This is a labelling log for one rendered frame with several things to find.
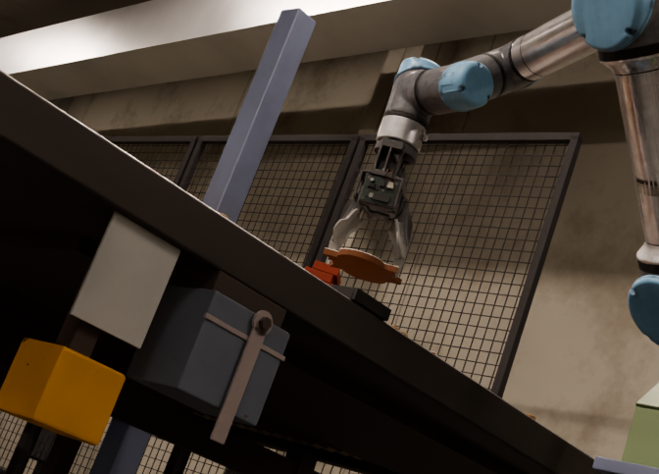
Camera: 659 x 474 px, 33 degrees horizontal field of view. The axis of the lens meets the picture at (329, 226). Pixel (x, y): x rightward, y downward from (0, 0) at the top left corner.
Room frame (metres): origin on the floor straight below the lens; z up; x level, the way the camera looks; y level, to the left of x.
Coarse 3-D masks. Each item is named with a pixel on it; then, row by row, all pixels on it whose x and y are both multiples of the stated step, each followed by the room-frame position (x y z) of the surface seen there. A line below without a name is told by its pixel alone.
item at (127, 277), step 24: (120, 216) 1.18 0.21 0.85; (120, 240) 1.19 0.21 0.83; (144, 240) 1.21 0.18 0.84; (96, 264) 1.18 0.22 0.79; (120, 264) 1.20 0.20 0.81; (144, 264) 1.22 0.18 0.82; (168, 264) 1.24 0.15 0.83; (96, 288) 1.19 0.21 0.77; (120, 288) 1.21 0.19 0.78; (144, 288) 1.23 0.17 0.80; (72, 312) 1.18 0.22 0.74; (96, 312) 1.19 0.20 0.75; (120, 312) 1.21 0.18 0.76; (144, 312) 1.23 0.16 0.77; (120, 336) 1.22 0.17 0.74; (144, 336) 1.24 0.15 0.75
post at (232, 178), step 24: (288, 24) 3.73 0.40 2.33; (312, 24) 3.77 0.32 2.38; (288, 48) 3.73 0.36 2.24; (264, 72) 3.75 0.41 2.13; (288, 72) 3.76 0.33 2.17; (264, 96) 3.72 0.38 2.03; (240, 120) 3.76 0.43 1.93; (264, 120) 3.74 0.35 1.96; (240, 144) 3.72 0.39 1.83; (264, 144) 3.77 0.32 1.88; (216, 168) 3.78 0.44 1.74; (240, 168) 3.73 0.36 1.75; (216, 192) 3.74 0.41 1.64; (240, 192) 3.76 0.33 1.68; (120, 432) 3.73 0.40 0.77; (144, 432) 3.76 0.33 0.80; (120, 456) 3.72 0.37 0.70
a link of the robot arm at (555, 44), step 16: (560, 16) 1.53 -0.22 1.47; (528, 32) 1.60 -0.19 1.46; (544, 32) 1.55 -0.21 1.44; (560, 32) 1.52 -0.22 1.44; (576, 32) 1.50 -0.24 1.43; (512, 48) 1.62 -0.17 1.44; (528, 48) 1.59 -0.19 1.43; (544, 48) 1.56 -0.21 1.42; (560, 48) 1.54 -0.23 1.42; (576, 48) 1.52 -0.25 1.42; (592, 48) 1.51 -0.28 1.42; (512, 64) 1.63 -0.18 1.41; (528, 64) 1.60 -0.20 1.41; (544, 64) 1.58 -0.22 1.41; (560, 64) 1.57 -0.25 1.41; (512, 80) 1.65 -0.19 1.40; (528, 80) 1.64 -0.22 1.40
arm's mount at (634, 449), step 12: (648, 396) 1.61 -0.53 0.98; (636, 408) 1.60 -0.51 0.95; (648, 408) 1.59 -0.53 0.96; (636, 420) 1.60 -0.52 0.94; (648, 420) 1.59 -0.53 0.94; (636, 432) 1.60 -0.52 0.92; (648, 432) 1.58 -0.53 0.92; (636, 444) 1.59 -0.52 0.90; (648, 444) 1.58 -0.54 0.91; (624, 456) 1.60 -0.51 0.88; (636, 456) 1.59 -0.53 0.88; (648, 456) 1.58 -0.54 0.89
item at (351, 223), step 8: (352, 208) 1.75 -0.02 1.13; (352, 216) 1.74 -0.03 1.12; (336, 224) 1.72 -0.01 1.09; (344, 224) 1.74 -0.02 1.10; (352, 224) 1.75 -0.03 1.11; (360, 224) 1.75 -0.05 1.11; (336, 232) 1.74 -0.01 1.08; (344, 232) 1.76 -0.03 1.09; (352, 232) 1.77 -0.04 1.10; (336, 240) 1.76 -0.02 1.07; (344, 240) 1.76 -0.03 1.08; (336, 248) 1.76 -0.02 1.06
